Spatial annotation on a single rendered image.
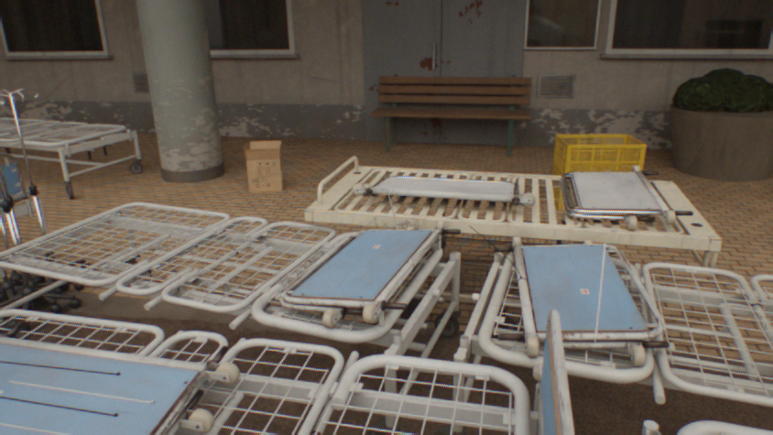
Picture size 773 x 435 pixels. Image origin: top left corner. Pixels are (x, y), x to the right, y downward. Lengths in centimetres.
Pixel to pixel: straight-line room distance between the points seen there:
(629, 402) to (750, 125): 382
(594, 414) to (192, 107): 442
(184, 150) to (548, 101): 410
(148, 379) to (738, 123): 527
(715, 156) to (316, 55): 458
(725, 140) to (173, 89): 511
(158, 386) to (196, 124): 420
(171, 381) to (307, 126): 601
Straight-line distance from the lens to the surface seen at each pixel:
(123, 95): 871
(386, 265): 217
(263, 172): 517
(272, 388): 180
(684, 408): 262
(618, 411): 251
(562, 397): 119
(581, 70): 692
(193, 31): 561
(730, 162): 605
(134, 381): 171
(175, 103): 561
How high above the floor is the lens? 149
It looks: 20 degrees down
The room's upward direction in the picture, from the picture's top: 1 degrees counter-clockwise
